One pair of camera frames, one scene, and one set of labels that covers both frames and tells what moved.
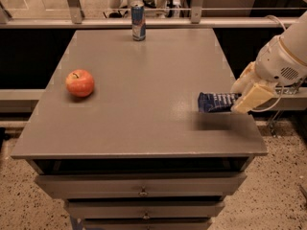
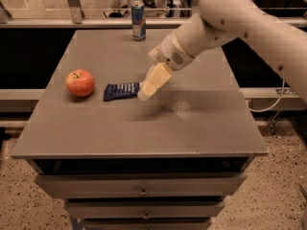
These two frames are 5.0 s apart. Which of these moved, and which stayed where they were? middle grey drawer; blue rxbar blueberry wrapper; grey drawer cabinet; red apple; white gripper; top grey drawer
Moved: white gripper; blue rxbar blueberry wrapper
Stayed: grey drawer cabinet; top grey drawer; middle grey drawer; red apple
